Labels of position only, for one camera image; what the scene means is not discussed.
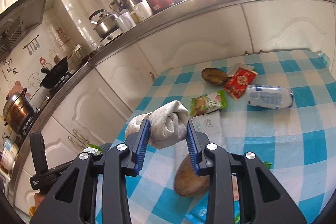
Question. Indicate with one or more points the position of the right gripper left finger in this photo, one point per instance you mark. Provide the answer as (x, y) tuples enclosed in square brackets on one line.
[(71, 197)]

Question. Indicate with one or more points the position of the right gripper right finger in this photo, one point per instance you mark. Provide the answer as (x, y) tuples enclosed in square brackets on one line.
[(262, 199)]

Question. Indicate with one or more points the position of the green cookie packet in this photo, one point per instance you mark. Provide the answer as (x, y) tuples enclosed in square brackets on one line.
[(207, 103)]

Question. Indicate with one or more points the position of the white cloth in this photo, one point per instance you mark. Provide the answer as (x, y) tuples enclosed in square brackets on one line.
[(168, 124)]

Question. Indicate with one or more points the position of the brown baked potato half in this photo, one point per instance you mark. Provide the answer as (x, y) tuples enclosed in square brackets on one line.
[(214, 76)]

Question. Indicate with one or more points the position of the copper cooking pot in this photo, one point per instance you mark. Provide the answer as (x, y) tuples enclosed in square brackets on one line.
[(17, 111)]

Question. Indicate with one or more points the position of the blue checkered tablecloth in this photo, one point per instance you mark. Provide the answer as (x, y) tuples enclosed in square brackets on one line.
[(298, 143)]

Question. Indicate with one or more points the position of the black wok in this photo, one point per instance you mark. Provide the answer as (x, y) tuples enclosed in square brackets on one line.
[(53, 76)]

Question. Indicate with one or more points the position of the red snack packet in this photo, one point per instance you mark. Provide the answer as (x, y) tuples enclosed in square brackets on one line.
[(240, 76)]

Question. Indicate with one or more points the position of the range hood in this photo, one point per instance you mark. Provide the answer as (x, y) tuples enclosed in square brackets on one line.
[(18, 21)]

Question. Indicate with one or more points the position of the steel kettle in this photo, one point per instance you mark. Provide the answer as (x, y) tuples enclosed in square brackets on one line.
[(104, 22)]

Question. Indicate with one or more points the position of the white mug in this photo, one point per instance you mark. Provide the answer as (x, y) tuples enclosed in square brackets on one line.
[(143, 11)]

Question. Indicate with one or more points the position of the steel countertop edge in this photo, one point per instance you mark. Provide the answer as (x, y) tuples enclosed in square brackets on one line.
[(157, 27)]

